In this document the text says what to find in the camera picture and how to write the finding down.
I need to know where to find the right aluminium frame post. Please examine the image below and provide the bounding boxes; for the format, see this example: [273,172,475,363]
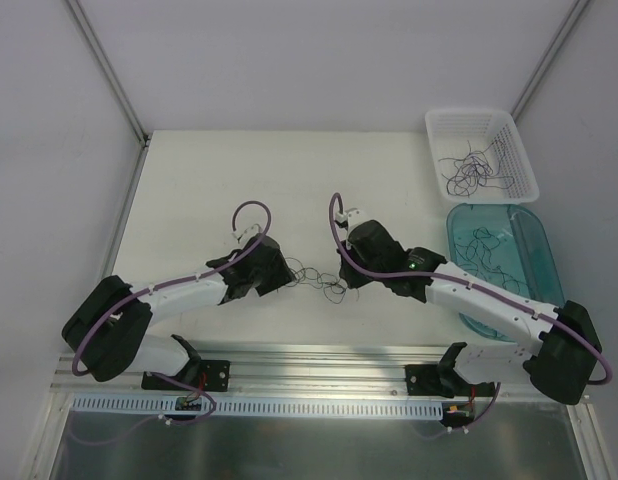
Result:
[510,0,594,122]

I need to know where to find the white perforated plastic basket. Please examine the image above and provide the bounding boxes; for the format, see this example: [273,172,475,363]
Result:
[425,108,540,205]

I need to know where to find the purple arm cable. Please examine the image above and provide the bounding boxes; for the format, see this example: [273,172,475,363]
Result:
[328,192,614,441]
[71,200,274,446]

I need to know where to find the white slotted cable duct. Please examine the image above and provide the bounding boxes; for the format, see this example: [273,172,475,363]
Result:
[72,394,443,421]

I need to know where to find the teal transparent plastic tray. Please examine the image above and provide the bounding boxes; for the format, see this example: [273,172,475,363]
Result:
[445,202,569,342]

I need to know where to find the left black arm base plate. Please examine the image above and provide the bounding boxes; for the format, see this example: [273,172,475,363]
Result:
[141,359,231,392]

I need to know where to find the bundle of thin cables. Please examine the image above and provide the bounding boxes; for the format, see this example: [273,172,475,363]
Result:
[283,257,363,306]

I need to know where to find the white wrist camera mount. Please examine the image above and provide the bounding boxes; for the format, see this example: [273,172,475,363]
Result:
[334,208,369,232]
[232,224,260,242]

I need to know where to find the aluminium mounting rail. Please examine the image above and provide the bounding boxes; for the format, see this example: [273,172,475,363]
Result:
[49,319,588,404]

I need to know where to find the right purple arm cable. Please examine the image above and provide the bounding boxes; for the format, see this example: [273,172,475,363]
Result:
[328,192,614,441]

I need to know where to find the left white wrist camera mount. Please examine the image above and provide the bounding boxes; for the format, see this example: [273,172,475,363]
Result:
[232,224,260,242]

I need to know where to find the aluminium frame post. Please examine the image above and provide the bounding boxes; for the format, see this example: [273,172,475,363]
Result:
[510,0,594,122]
[62,0,150,147]

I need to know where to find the dark cables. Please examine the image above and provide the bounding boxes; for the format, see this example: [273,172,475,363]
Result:
[453,227,523,301]

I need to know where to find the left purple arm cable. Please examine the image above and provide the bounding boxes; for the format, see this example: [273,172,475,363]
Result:
[71,200,274,446]

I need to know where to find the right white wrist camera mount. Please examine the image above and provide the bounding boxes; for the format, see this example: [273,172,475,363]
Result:
[334,208,369,232]

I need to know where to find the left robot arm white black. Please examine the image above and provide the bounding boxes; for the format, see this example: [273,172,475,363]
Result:
[61,234,294,390]

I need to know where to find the thin dark cable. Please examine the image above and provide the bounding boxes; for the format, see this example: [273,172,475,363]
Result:
[451,152,495,199]
[441,159,495,200]
[437,141,518,194]

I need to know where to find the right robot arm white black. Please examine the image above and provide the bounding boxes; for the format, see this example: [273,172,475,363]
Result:
[329,211,612,405]

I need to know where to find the left aluminium frame post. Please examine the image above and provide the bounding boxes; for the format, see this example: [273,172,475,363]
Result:
[62,0,150,147]

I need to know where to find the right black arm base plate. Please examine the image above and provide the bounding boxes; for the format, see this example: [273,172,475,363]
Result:
[404,364,496,399]

